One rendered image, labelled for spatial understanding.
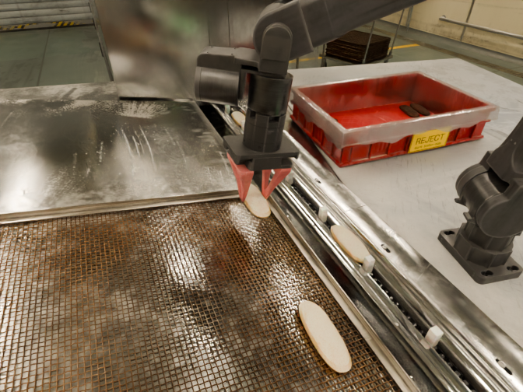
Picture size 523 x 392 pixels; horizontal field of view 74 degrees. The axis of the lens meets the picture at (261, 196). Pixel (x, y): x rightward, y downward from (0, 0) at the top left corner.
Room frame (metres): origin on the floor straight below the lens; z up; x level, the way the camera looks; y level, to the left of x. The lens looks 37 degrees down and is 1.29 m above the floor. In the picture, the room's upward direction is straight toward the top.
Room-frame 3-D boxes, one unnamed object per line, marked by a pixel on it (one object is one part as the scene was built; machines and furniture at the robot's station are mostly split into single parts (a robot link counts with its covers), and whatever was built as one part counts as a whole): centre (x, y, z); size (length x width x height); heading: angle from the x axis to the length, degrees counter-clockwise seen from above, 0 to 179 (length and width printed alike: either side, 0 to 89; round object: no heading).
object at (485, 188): (0.43, -0.37, 0.94); 0.09 x 0.05 x 0.10; 86
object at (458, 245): (0.44, -0.39, 0.86); 0.12 x 0.09 x 0.08; 12
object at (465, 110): (0.95, -0.36, 0.88); 0.49 x 0.34 x 0.10; 109
